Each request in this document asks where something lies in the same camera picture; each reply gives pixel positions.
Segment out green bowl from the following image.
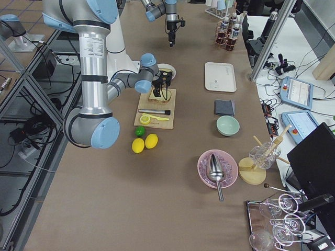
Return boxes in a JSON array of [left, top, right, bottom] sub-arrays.
[[216, 116, 240, 136]]

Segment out lemon half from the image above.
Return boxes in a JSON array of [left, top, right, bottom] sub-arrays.
[[140, 115, 150, 124]]

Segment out white cup rack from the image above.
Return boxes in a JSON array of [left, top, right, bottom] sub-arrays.
[[205, 0, 236, 19]]

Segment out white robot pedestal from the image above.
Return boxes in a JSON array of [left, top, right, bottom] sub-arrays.
[[106, 8, 140, 79]]

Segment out blue teach pendant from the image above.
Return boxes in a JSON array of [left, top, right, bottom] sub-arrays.
[[281, 110, 319, 144], [280, 76, 314, 110]]

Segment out grey folded cloth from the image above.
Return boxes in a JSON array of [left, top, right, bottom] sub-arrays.
[[214, 99, 235, 116]]

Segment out aluminium frame post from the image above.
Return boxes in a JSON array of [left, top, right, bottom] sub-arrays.
[[250, 1, 296, 82]]

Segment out copper wire bottle rack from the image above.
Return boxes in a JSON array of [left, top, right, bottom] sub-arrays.
[[215, 3, 237, 51]]

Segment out pink bowl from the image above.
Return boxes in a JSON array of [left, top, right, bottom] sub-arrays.
[[197, 150, 238, 188]]

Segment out bread slice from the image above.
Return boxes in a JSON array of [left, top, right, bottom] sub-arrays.
[[148, 90, 172, 103]]

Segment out wine glass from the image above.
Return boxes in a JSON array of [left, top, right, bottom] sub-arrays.
[[249, 223, 294, 250], [259, 193, 298, 219], [270, 214, 306, 236]]

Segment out glass tray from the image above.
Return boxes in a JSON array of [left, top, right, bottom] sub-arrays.
[[245, 201, 273, 237]]

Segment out white plate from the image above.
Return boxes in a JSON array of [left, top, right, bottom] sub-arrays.
[[158, 63, 176, 79]]

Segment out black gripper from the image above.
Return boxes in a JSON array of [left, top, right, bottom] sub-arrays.
[[165, 18, 186, 47], [152, 70, 172, 97]]

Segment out drink bottle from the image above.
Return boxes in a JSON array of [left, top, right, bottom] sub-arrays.
[[230, 24, 240, 45], [218, 16, 229, 38], [229, 12, 237, 27]]

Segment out black thermos bottle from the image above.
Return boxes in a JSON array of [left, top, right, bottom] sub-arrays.
[[260, 11, 278, 43]]

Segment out wooden mug tree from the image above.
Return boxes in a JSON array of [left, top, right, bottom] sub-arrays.
[[238, 125, 292, 185]]

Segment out wooden cutting board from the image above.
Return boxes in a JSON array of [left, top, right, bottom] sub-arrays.
[[133, 89, 176, 129]]

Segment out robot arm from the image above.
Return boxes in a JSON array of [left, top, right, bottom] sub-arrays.
[[141, 0, 186, 47], [42, 1, 161, 149]]

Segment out steel scoop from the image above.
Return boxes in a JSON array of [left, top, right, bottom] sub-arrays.
[[206, 154, 224, 202]]

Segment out green lime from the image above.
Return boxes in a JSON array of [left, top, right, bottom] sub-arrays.
[[135, 125, 146, 137]]

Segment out glass mug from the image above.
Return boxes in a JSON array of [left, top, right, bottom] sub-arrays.
[[249, 142, 281, 170]]

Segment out black camera stand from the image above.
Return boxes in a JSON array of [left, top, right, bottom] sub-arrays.
[[241, 12, 263, 67]]

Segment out blue cup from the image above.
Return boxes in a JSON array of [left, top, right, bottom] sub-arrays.
[[216, 0, 226, 10]]

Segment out pink cup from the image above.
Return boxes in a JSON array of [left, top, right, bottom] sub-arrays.
[[211, 0, 217, 8]]

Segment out cream serving tray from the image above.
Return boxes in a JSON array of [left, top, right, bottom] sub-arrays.
[[205, 62, 237, 93]]

